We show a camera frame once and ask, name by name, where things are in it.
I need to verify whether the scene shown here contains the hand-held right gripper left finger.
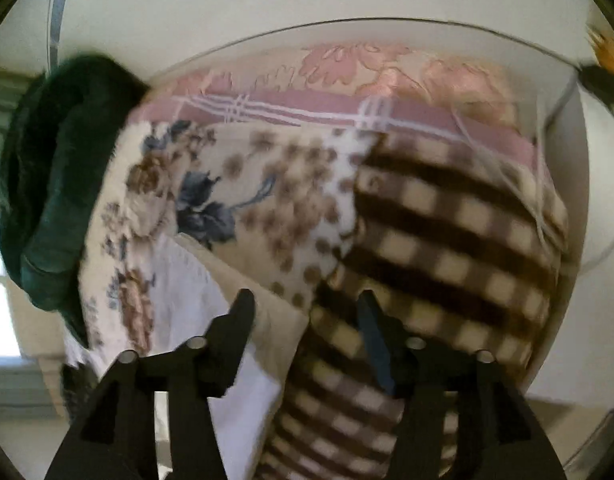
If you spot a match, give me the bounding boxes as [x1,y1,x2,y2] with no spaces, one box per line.
[43,288,258,480]

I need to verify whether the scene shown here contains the white floral blanket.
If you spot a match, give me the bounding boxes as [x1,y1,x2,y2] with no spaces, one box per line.
[62,120,379,363]

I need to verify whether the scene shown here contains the dark green cloth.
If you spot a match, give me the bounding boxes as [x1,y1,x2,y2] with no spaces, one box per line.
[0,54,151,351]

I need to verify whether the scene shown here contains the white cloth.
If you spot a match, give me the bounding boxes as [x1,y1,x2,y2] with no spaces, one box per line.
[150,235,284,480]

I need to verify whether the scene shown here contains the orange and dark object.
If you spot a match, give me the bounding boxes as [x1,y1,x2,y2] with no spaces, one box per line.
[579,25,614,111]

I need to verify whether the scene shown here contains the pink floral bedspread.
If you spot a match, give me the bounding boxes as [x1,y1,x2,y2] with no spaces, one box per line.
[127,42,554,173]

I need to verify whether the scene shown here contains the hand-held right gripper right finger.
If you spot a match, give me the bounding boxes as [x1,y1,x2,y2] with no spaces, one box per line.
[356,290,568,480]

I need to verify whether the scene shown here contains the brown checked pants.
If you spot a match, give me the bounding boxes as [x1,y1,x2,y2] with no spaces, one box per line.
[256,132,570,480]

